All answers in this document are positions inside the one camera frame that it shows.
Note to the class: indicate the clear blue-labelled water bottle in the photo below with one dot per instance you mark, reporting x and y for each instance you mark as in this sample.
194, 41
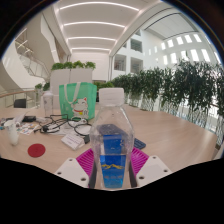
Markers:
112, 146

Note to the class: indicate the black chair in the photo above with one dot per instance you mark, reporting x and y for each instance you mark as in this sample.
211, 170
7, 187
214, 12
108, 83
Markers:
20, 103

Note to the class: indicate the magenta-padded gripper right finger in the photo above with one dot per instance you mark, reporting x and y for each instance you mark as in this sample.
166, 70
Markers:
153, 170

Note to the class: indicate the clear shaker bottle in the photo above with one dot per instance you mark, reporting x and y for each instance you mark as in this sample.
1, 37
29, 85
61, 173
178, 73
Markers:
47, 105

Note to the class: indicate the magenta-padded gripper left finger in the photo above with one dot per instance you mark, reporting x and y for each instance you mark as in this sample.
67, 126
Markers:
71, 171

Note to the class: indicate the flat black case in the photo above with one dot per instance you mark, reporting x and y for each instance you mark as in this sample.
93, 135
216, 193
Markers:
29, 118

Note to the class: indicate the small white card box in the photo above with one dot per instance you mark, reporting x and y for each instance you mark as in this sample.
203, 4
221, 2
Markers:
72, 141

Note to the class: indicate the white cup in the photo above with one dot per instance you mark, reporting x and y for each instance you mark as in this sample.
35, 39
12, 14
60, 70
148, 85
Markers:
12, 133

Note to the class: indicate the colourful sticker sheet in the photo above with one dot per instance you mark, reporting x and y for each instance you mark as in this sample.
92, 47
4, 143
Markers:
28, 128

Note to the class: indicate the row of green hedge plants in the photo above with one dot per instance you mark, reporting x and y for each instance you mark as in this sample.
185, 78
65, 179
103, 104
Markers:
180, 86

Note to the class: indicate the flat round red coaster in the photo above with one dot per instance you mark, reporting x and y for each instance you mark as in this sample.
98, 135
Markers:
36, 150

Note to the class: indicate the long ceiling lights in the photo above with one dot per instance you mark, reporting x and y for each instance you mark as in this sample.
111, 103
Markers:
96, 23

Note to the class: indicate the white cabinet topped with plants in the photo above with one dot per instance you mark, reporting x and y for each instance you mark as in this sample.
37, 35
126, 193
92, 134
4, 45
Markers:
71, 75

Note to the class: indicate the potted green plants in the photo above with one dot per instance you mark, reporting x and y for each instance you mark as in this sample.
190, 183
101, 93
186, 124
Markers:
42, 86

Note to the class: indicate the green cat-print tote bag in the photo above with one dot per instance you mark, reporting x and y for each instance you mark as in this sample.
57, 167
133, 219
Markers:
78, 100

